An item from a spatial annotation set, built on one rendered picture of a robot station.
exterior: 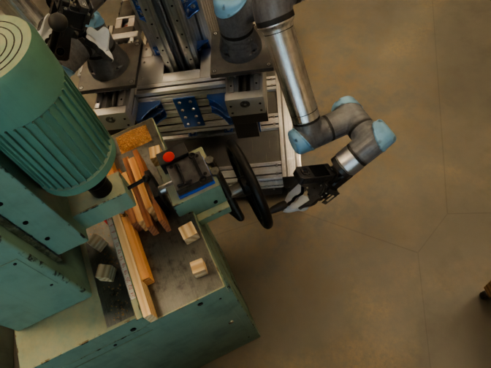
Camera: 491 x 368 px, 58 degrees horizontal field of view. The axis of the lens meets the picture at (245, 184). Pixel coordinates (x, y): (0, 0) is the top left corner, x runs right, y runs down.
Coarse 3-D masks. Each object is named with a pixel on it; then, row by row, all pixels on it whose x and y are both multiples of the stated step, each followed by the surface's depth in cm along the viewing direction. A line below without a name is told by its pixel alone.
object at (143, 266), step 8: (112, 168) 124; (128, 216) 115; (128, 224) 114; (128, 232) 112; (136, 232) 114; (136, 240) 111; (136, 248) 110; (136, 256) 109; (144, 256) 110; (144, 264) 107; (144, 272) 106; (144, 280) 106; (152, 280) 107
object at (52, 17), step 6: (48, 18) 82; (54, 18) 82; (60, 18) 82; (66, 18) 83; (54, 24) 82; (60, 24) 82; (66, 24) 83; (54, 30) 83; (60, 30) 83; (54, 36) 84; (54, 42) 85; (54, 48) 86; (54, 54) 87
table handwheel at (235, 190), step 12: (228, 144) 123; (228, 156) 137; (240, 156) 117; (240, 168) 116; (240, 180) 127; (252, 180) 115; (240, 192) 128; (252, 192) 116; (252, 204) 139; (264, 204) 117; (264, 216) 119; (264, 228) 128
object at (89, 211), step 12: (120, 180) 105; (84, 192) 105; (120, 192) 103; (72, 204) 104; (84, 204) 103; (96, 204) 103; (108, 204) 104; (120, 204) 106; (132, 204) 108; (72, 216) 102; (84, 216) 104; (96, 216) 106; (108, 216) 107
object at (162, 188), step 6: (150, 174) 114; (150, 180) 113; (150, 186) 112; (156, 186) 114; (162, 186) 115; (168, 186) 115; (156, 192) 111; (162, 192) 115; (156, 198) 110; (162, 198) 115; (162, 204) 114; (168, 210) 117
